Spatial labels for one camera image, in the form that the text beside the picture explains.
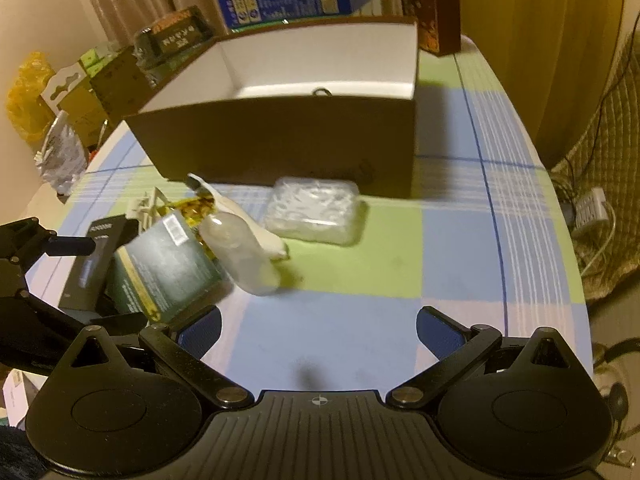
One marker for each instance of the crumpled clear plastic bag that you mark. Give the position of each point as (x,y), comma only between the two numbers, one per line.
(62,157)

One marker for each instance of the yellow snack packet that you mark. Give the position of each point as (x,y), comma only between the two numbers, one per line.
(192,212)

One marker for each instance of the dark brown printed box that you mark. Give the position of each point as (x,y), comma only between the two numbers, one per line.
(182,27)

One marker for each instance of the leopard print hair clip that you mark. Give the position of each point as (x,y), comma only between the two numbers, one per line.
(321,92)

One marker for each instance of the dark green printed box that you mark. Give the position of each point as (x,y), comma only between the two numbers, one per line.
(160,65)

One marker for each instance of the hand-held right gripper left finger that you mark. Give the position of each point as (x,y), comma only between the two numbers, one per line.
(202,329)

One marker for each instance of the brown cardboard box white inside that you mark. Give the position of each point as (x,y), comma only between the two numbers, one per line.
(280,145)

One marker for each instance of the brown cardboard carton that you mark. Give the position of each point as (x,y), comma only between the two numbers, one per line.
(120,80)

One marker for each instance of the white plastic piece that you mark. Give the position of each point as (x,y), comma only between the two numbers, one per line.
(267,245)

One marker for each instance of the white cardboard package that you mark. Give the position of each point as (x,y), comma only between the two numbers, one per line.
(65,82)

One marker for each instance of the golden curtain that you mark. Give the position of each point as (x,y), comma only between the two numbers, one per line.
(540,40)

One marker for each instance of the dark red printed box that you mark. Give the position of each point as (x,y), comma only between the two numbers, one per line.
(430,15)

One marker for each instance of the clear plastic floss pick box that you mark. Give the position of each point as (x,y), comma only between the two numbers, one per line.
(312,210)

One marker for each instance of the clear plastic bottle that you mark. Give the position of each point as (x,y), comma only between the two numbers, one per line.
(240,252)

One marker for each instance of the quilted chair cover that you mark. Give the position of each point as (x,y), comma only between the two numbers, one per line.
(612,125)

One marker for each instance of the white hair clip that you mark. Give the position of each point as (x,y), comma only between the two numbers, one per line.
(145,207)

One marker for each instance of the dark green packet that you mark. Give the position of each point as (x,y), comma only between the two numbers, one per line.
(165,270)

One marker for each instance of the white power strip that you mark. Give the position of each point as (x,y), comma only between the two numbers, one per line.
(590,207)

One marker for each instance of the yellow plastic bag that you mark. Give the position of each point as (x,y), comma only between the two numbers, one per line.
(27,100)

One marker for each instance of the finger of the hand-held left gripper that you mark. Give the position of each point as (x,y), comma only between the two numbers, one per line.
(70,246)
(45,325)

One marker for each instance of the black shaver box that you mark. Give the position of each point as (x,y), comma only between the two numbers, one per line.
(87,270)

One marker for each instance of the black headset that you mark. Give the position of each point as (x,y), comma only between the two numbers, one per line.
(617,395)

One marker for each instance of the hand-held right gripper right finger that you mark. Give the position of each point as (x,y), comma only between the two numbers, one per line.
(439,329)

